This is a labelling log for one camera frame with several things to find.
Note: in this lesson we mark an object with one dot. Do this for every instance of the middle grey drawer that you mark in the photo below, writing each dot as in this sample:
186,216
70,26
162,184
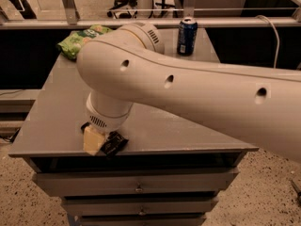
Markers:
140,206

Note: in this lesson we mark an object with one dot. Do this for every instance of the blue soda can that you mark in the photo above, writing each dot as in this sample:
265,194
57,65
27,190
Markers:
188,28

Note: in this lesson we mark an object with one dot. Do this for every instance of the grey drawer cabinet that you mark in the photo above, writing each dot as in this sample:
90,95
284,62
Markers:
51,139

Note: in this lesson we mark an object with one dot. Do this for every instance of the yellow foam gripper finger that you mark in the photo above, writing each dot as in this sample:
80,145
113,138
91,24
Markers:
93,140

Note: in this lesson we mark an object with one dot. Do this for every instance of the top grey drawer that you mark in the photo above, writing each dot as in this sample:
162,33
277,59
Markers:
134,182

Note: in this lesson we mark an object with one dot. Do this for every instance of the green rice chip bag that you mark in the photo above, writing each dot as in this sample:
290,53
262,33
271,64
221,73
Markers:
71,46

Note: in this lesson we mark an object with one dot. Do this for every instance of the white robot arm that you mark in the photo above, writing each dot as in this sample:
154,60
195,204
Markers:
260,106

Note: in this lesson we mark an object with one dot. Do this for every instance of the black rxbar chocolate wrapper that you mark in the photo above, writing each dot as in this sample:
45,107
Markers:
114,143

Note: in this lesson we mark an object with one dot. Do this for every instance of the grey drawer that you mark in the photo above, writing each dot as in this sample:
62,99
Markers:
134,182
170,220
140,206

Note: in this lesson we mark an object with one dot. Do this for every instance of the bottom grey drawer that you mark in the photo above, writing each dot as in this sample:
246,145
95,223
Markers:
170,220

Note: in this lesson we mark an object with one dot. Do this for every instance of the black office chair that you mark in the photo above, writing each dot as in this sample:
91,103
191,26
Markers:
123,9

